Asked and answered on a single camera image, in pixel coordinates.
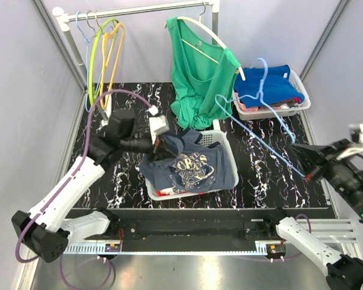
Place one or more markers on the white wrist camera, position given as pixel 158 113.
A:
pixel 358 139
pixel 158 124

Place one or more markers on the dark navy tank top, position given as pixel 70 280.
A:
pixel 196 169

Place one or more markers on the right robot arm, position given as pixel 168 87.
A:
pixel 340 270

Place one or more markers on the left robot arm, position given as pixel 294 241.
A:
pixel 43 229

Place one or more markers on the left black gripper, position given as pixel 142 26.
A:
pixel 161 151

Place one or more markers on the green t-shirt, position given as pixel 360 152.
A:
pixel 203 76

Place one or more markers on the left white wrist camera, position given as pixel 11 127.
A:
pixel 158 124

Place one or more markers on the lime green hanger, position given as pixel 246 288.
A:
pixel 107 26

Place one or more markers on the folded blue clothes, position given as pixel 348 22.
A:
pixel 276 88

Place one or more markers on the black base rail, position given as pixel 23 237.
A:
pixel 188 231

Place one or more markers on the cream curved wooden hanger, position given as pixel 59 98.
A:
pixel 206 29

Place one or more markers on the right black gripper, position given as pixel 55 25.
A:
pixel 314 159

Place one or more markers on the small white laundry basket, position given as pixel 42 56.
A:
pixel 270 111

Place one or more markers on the red tank top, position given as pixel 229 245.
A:
pixel 165 192

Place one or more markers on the white clothes rack frame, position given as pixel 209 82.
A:
pixel 63 20

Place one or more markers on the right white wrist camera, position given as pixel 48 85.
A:
pixel 358 139

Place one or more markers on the large white perforated basket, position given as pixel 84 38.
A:
pixel 227 157

